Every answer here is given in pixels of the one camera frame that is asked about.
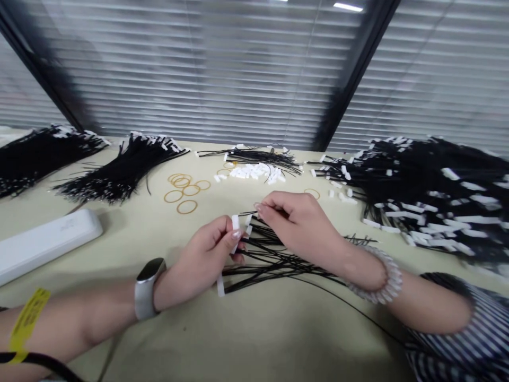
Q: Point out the person's right hand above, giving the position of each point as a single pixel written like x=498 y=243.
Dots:
x=310 y=234

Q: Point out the person's left hand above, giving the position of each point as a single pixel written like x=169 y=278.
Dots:
x=191 y=274

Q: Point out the tan rubber band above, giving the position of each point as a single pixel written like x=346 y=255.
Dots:
x=305 y=192
x=225 y=164

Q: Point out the scattered loose white connectors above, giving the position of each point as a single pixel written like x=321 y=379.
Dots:
x=342 y=195

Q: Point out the pile of white connectors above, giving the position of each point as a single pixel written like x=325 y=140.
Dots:
x=250 y=172

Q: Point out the group of tan rubber bands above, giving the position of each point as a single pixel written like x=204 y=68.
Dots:
x=182 y=182

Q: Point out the long white plastic box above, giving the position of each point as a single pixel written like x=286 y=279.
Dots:
x=43 y=242

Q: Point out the window with grey blinds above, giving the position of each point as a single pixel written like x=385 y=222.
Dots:
x=222 y=67

